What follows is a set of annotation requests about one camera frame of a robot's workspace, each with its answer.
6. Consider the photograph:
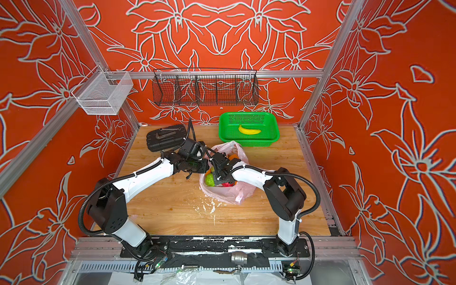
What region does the green round fruit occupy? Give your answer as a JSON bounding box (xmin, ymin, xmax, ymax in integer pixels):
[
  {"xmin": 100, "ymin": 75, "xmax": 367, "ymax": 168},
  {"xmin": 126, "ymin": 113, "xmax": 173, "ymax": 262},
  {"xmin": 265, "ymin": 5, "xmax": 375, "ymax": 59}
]
[{"xmin": 204, "ymin": 173, "xmax": 215, "ymax": 187}]

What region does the pink plastic bag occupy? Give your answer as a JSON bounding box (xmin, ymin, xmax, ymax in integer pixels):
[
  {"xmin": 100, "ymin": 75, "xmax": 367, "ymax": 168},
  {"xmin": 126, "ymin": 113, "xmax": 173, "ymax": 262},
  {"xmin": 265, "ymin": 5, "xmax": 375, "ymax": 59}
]
[{"xmin": 199, "ymin": 141, "xmax": 256, "ymax": 205}]

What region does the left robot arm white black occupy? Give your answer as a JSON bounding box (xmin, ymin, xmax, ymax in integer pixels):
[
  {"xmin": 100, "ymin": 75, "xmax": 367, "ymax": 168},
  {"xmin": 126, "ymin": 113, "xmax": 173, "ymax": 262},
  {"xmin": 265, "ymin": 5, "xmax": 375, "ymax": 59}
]
[{"xmin": 78, "ymin": 153, "xmax": 209, "ymax": 261}]

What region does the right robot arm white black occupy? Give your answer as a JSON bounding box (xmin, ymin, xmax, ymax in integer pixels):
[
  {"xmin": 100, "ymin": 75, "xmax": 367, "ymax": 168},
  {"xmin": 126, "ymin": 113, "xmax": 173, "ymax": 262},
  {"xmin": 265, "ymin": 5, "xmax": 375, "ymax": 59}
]
[{"xmin": 209, "ymin": 153, "xmax": 321, "ymax": 257}]

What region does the black tool case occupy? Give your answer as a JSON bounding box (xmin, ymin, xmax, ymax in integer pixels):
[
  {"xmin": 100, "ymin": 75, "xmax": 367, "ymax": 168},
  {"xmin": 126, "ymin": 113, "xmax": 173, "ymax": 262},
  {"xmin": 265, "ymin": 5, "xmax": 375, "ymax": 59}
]
[{"xmin": 146, "ymin": 124, "xmax": 188, "ymax": 152}]

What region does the yellow banana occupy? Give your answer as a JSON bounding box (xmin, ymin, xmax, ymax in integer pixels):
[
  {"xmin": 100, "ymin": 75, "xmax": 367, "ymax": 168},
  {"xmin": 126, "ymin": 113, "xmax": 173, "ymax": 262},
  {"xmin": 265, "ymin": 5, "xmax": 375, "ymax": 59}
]
[{"xmin": 238, "ymin": 125, "xmax": 261, "ymax": 135}]

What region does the green plastic basket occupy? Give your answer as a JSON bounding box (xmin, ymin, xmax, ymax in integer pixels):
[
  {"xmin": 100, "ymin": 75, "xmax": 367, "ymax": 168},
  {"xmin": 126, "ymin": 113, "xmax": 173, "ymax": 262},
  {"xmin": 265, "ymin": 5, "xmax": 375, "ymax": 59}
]
[{"xmin": 218, "ymin": 112, "xmax": 280, "ymax": 147}]

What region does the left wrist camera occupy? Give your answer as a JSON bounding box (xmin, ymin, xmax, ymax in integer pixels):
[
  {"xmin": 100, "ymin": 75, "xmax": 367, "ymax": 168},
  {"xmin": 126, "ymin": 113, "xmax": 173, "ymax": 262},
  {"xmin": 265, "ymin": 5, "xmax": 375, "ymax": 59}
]
[{"xmin": 178, "ymin": 139, "xmax": 205, "ymax": 160}]

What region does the black wire wall basket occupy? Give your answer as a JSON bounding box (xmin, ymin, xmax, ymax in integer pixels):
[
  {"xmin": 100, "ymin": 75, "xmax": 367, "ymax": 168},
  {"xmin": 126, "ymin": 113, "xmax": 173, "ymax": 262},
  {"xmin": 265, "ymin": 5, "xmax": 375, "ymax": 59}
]
[{"xmin": 152, "ymin": 68, "xmax": 260, "ymax": 106}]

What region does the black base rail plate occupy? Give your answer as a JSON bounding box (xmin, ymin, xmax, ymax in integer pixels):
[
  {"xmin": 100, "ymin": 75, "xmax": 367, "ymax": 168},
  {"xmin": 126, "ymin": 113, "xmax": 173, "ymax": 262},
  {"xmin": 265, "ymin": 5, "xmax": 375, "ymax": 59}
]
[{"xmin": 120, "ymin": 234, "xmax": 311, "ymax": 259}]

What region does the white wire wall basket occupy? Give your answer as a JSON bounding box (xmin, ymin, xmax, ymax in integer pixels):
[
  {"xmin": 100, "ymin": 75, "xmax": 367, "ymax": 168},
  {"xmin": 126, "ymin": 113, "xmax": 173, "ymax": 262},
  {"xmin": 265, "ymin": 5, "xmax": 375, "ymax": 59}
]
[{"xmin": 71, "ymin": 71, "xmax": 133, "ymax": 115}]

